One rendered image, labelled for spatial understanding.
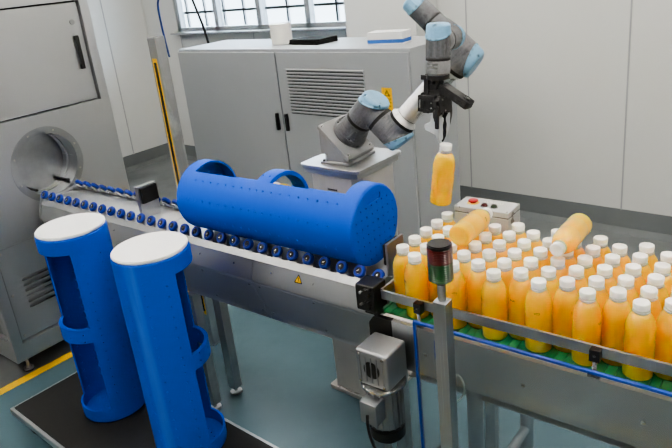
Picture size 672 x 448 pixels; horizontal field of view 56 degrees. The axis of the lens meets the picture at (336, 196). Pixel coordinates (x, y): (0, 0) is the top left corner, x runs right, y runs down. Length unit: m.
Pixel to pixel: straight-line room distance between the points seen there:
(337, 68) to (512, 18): 1.40
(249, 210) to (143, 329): 0.57
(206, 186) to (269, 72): 2.08
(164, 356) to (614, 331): 1.53
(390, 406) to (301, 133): 2.70
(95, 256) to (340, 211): 1.13
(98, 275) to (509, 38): 3.26
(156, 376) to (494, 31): 3.41
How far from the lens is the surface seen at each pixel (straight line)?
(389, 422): 2.06
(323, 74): 4.13
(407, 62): 3.73
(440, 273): 1.60
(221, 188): 2.45
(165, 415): 2.64
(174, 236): 2.48
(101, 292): 2.83
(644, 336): 1.71
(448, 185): 2.07
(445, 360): 1.74
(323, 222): 2.11
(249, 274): 2.49
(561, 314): 1.79
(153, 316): 2.40
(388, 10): 4.96
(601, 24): 4.58
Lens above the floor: 1.92
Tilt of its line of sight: 20 degrees down
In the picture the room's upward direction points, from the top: 6 degrees counter-clockwise
